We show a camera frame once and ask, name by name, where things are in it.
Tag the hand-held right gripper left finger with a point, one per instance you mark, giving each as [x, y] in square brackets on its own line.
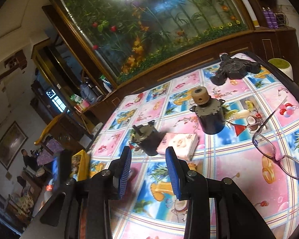
[124, 176]

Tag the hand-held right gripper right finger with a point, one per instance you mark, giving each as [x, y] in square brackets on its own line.
[177, 176]

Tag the yellow box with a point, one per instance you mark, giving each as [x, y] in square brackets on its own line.
[86, 164]

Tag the pink tissue pack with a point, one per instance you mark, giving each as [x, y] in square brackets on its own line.
[177, 145]

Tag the wooden chair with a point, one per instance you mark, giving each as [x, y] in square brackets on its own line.
[49, 127]

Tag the black motor with shaft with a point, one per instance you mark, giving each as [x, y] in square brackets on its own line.
[149, 139]

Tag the pink plastic container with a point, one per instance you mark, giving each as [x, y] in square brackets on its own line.
[81, 103]

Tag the black motor with tan wheel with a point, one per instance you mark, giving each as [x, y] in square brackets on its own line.
[210, 119]

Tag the black machine part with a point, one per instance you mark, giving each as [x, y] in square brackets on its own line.
[235, 68]

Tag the wooden framed aquarium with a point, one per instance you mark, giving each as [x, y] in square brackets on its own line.
[152, 25]

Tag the purple bottles pair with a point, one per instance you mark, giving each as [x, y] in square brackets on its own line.
[269, 17]

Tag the white roll with yellow band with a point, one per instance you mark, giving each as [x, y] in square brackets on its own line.
[248, 2]

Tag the framed wall painting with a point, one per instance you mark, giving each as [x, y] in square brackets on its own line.
[11, 145]

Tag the purple frame eyeglasses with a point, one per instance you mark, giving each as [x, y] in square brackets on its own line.
[286, 164]

